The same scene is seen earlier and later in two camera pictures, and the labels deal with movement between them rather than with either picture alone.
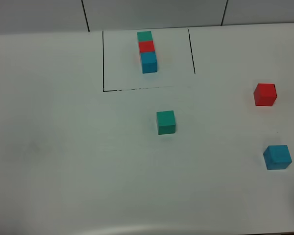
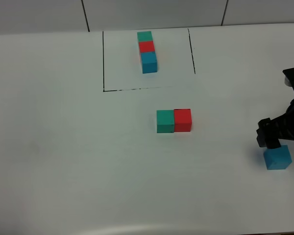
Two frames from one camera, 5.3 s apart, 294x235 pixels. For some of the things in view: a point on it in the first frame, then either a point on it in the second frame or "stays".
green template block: x=144 y=36 stays
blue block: x=277 y=157 stays
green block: x=166 y=122 stays
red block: x=265 y=94 to x=183 y=120
